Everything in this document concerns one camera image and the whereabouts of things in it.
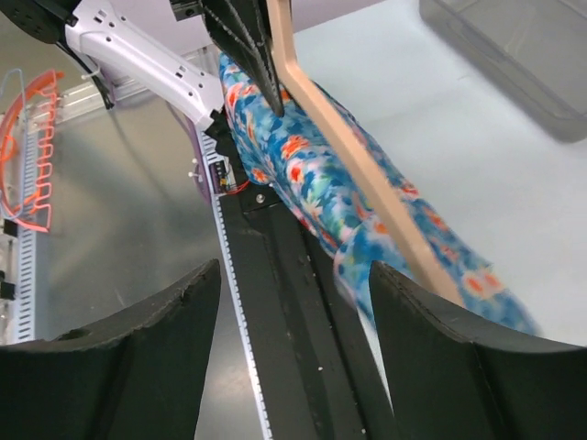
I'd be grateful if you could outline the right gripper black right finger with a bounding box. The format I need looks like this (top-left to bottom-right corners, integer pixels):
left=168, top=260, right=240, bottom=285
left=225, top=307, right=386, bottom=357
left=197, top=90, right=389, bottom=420
left=370, top=262, right=586, bottom=439

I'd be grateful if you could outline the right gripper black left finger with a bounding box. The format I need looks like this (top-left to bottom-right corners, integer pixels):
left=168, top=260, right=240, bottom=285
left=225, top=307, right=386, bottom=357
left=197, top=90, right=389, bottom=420
left=1, top=260, right=221, bottom=439

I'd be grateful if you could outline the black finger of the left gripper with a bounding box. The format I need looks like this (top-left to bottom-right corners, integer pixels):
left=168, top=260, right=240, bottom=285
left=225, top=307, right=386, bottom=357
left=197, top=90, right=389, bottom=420
left=201, top=0, right=283, bottom=115

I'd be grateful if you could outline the wooden hanger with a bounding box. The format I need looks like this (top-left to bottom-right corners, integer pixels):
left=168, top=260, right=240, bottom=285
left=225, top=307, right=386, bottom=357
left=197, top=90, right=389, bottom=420
left=267, top=0, right=463, bottom=306

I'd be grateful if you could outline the blue floral cloth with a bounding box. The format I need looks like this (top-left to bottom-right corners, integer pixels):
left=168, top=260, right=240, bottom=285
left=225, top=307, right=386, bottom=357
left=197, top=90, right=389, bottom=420
left=219, top=53, right=538, bottom=336

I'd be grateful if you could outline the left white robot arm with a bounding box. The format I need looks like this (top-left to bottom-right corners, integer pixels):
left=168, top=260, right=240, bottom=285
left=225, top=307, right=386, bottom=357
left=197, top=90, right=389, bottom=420
left=1, top=1, right=283, bottom=138

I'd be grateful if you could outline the grey plastic tray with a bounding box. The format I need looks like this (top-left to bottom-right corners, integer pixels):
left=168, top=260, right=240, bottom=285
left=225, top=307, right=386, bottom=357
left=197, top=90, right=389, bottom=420
left=419, top=1, right=586, bottom=142

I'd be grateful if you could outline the white slotted cable duct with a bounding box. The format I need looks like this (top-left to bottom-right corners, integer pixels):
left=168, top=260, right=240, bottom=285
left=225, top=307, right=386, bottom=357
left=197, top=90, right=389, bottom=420
left=196, top=131, right=273, bottom=440

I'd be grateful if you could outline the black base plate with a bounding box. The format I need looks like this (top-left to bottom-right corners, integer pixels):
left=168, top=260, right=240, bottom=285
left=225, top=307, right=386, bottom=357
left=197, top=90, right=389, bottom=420
left=221, top=185, right=398, bottom=439

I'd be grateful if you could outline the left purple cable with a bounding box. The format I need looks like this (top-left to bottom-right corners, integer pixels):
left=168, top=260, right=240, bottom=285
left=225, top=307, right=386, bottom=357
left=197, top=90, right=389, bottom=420
left=98, top=68, right=210, bottom=205

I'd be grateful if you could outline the orange wire hanger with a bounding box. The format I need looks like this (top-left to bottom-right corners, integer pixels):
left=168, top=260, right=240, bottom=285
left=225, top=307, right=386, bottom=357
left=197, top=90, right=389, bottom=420
left=1, top=68, right=63, bottom=234

